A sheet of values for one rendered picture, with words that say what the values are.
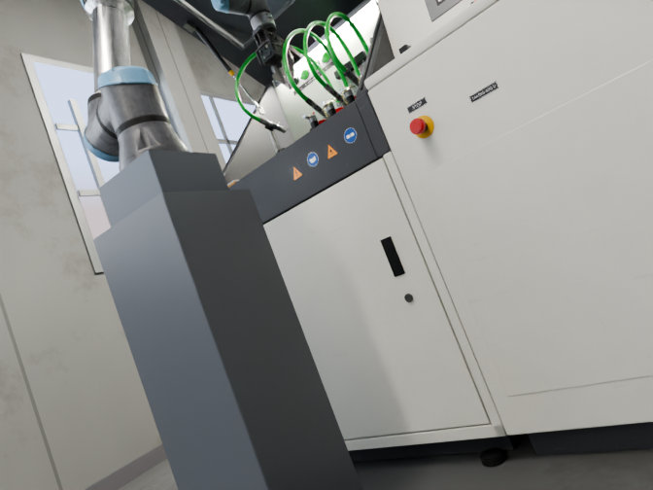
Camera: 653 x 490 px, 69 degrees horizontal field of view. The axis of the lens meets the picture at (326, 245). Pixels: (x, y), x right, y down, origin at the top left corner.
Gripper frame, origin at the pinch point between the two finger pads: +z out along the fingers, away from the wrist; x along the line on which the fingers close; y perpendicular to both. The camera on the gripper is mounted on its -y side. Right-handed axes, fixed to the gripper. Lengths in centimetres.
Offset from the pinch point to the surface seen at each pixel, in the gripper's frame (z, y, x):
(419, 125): 41, 26, 46
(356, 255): 61, 22, 14
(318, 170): 36.1, 21.6, 12.8
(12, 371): 51, 50, -163
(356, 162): 40, 22, 25
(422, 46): 24, 22, 52
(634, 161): 66, 22, 79
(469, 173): 55, 22, 51
